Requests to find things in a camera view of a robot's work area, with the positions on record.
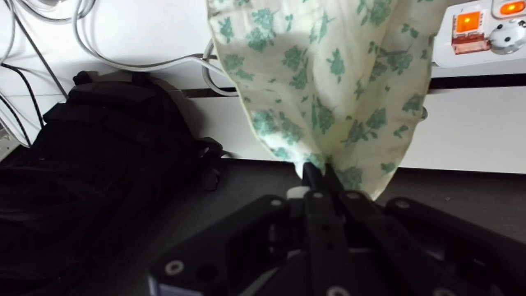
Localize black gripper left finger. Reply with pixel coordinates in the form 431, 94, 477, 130
147, 161, 351, 296

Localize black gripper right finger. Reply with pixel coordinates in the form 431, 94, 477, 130
325, 163, 526, 296

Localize floral white green cloth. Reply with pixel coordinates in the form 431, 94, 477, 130
206, 0, 453, 202

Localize grey desk partition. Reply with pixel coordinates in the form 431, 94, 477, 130
109, 156, 526, 296

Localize white power strip orange switches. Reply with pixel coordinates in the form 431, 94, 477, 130
430, 0, 526, 79

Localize thick white cable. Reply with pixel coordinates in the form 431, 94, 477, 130
73, 0, 241, 99

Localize thin black cable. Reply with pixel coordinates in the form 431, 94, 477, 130
0, 61, 47, 148

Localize thin white cable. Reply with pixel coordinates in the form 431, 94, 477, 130
0, 0, 70, 102

